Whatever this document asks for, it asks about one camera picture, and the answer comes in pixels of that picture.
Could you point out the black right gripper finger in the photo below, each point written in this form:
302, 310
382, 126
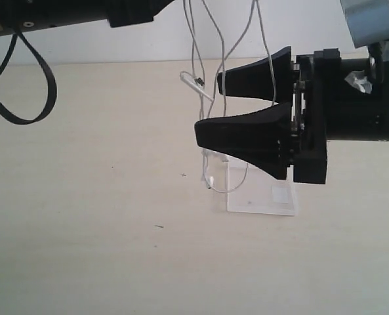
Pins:
261, 138
267, 79

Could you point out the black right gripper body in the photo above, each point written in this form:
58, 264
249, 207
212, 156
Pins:
308, 154

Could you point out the white wired earphones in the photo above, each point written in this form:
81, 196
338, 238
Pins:
197, 83

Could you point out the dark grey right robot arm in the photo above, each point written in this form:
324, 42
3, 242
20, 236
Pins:
357, 104

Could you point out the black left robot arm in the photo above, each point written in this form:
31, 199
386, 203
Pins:
29, 16

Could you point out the clear plastic open case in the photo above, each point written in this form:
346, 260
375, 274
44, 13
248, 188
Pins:
260, 193

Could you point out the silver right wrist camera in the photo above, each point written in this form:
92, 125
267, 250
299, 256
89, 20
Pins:
367, 21

